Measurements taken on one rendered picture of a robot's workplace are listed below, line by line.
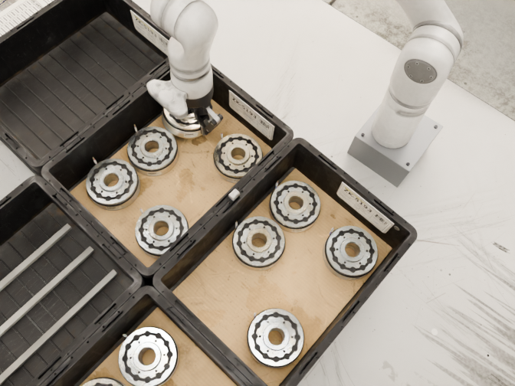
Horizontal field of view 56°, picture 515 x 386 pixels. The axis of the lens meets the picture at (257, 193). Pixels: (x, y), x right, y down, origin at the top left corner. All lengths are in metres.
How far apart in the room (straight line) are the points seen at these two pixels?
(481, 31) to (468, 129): 1.29
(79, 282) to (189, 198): 0.27
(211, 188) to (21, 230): 0.38
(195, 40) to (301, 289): 0.50
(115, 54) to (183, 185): 0.37
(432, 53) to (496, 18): 1.82
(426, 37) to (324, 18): 0.59
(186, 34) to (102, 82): 0.47
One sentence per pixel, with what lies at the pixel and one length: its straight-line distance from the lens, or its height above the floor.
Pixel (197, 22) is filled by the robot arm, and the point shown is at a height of 1.21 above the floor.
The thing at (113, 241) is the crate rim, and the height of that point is 0.93.
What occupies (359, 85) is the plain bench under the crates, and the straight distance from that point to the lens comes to 1.35.
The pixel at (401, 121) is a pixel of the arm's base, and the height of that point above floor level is 0.91.
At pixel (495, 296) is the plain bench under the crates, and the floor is 0.70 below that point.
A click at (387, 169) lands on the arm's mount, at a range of 1.19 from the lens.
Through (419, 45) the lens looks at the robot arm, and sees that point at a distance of 0.91.
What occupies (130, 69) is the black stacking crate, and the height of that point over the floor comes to 0.83.
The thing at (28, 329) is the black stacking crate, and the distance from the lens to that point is 1.02.
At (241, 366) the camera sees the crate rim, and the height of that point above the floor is 0.93.
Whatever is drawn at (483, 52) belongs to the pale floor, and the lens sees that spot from 2.55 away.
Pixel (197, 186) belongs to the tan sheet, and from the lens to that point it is 1.03.
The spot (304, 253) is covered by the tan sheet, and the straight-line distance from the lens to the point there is 0.99.
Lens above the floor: 1.77
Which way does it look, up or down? 67 degrees down
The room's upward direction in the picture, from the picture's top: 7 degrees clockwise
